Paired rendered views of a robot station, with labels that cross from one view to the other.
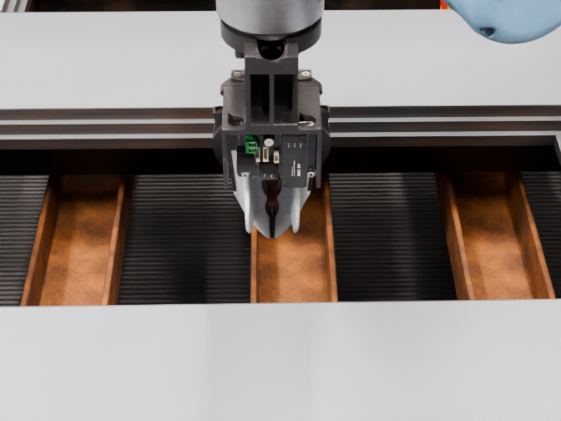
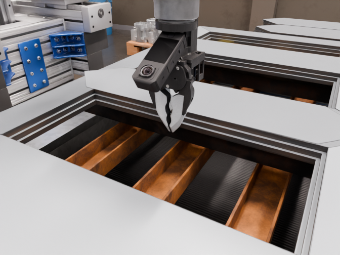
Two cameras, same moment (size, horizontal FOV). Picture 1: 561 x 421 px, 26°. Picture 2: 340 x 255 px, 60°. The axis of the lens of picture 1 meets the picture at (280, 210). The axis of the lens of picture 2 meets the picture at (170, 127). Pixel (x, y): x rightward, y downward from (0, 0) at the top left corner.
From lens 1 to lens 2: 1.28 m
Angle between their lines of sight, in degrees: 106
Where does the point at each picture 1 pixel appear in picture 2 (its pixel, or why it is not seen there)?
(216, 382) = (220, 102)
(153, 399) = (240, 104)
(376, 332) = not seen: hidden behind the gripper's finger
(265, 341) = (200, 105)
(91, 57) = not seen: outside the picture
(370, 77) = (46, 179)
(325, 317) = not seen: hidden behind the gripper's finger
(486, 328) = (139, 93)
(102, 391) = (255, 109)
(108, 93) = (198, 230)
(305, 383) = (197, 96)
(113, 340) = (247, 117)
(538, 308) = (120, 93)
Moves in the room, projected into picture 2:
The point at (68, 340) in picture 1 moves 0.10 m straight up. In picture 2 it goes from (262, 121) to (270, 76)
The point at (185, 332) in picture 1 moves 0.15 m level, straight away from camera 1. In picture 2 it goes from (222, 113) to (201, 148)
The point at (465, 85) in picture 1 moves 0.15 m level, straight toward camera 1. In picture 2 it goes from (17, 157) to (89, 124)
